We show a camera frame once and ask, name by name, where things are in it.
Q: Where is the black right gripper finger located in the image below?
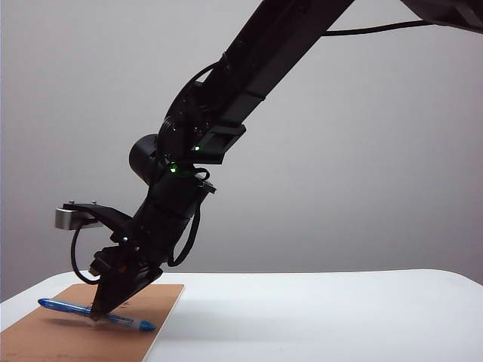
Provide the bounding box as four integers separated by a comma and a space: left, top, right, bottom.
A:
91, 270, 152, 324
122, 268, 164, 305

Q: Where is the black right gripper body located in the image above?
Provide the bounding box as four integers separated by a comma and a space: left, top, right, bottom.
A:
92, 173, 217, 283

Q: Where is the blue transparent pen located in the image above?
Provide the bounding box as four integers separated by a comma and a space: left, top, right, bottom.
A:
37, 297, 156, 333

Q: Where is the brown kraft notebook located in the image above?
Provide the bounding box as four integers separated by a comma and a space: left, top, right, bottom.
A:
0, 284, 185, 362

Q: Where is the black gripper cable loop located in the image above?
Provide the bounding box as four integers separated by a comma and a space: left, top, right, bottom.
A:
167, 167, 212, 267

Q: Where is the black camera cable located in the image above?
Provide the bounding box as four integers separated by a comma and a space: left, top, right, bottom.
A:
71, 225, 102, 284

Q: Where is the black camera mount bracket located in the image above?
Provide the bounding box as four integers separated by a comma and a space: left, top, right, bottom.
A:
62, 201, 134, 243

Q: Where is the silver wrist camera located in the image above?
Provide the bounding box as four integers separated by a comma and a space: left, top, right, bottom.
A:
54, 207, 103, 231

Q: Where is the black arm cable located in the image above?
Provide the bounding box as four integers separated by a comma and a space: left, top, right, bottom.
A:
323, 20, 432, 38

